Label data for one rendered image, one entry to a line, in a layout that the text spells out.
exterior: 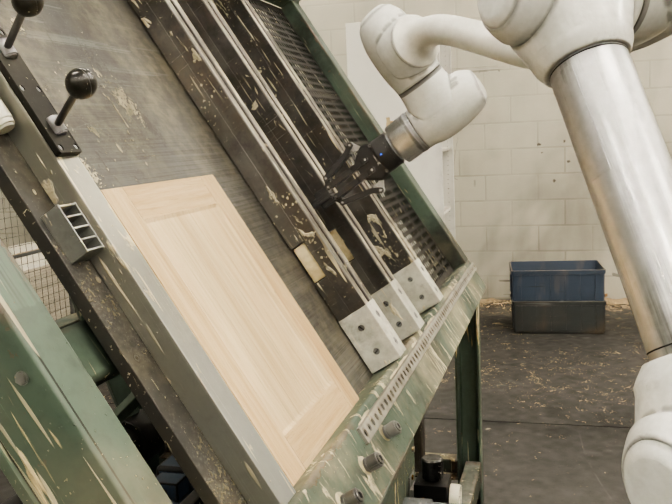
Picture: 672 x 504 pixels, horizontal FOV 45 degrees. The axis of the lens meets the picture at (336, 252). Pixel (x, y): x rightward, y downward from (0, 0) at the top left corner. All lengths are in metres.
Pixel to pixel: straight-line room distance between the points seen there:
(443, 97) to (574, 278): 3.95
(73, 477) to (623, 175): 0.68
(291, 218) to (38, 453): 0.89
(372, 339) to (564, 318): 3.97
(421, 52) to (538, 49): 0.54
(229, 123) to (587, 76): 0.84
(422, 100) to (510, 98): 4.83
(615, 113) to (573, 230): 5.47
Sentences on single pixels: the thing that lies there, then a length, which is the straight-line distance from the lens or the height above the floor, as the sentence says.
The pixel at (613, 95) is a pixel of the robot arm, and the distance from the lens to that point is 1.02.
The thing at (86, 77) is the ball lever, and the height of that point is 1.44.
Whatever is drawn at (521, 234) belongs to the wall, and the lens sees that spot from 6.48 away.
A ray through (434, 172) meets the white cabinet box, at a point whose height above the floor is 1.11.
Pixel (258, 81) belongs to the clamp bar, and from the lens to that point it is 1.89.
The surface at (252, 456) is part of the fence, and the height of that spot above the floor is 0.97.
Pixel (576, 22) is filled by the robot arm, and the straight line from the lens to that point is 1.05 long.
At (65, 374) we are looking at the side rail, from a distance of 0.85.
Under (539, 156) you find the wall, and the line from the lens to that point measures 6.43.
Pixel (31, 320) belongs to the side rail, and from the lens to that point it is 0.86.
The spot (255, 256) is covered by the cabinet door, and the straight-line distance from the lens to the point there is 1.43.
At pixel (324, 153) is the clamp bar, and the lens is 2.15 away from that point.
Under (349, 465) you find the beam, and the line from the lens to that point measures 1.25.
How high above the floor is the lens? 1.36
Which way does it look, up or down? 8 degrees down
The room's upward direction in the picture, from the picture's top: 3 degrees counter-clockwise
